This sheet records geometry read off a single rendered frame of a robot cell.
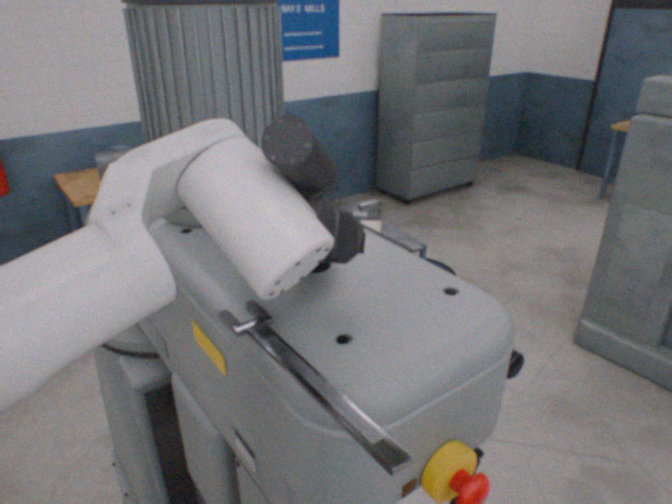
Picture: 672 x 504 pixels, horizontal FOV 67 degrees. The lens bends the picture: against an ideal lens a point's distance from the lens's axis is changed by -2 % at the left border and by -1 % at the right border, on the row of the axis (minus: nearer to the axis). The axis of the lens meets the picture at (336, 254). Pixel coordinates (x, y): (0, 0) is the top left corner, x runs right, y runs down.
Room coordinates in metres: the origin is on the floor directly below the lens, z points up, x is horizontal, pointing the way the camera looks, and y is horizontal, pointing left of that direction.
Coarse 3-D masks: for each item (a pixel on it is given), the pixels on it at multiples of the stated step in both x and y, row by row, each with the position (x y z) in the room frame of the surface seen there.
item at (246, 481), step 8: (240, 464) 0.52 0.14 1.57; (240, 472) 0.52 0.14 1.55; (248, 472) 0.50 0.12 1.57; (240, 480) 0.53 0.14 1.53; (248, 480) 0.50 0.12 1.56; (240, 488) 0.53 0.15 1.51; (248, 488) 0.51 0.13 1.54; (256, 488) 0.48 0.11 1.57; (240, 496) 0.53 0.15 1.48; (248, 496) 0.51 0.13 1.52; (256, 496) 0.48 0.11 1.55; (264, 496) 0.46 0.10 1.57
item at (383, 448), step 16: (256, 304) 0.44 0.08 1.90; (224, 320) 0.41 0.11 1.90; (256, 320) 0.41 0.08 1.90; (272, 320) 0.41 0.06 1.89; (256, 336) 0.38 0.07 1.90; (272, 336) 0.38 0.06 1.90; (272, 352) 0.36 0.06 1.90; (288, 352) 0.36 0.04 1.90; (288, 368) 0.34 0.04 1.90; (304, 368) 0.34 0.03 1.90; (304, 384) 0.32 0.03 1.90; (320, 384) 0.32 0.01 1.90; (320, 400) 0.30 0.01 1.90; (336, 400) 0.30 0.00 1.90; (336, 416) 0.28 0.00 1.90; (352, 416) 0.28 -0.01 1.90; (352, 432) 0.27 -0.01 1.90; (368, 432) 0.27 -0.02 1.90; (384, 432) 0.27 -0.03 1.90; (368, 448) 0.25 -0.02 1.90; (384, 448) 0.25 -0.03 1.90; (400, 448) 0.25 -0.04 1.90; (384, 464) 0.24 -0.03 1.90; (400, 464) 0.24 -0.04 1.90
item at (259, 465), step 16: (192, 368) 0.58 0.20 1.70; (192, 384) 0.59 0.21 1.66; (208, 384) 0.53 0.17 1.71; (208, 400) 0.54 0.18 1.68; (224, 416) 0.49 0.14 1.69; (224, 432) 0.50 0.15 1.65; (240, 432) 0.46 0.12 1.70; (240, 448) 0.46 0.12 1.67; (256, 448) 0.42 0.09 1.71; (256, 464) 0.43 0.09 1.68; (272, 464) 0.39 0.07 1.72; (256, 480) 0.43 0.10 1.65; (272, 480) 0.39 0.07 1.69; (272, 496) 0.40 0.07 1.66; (288, 496) 0.37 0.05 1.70
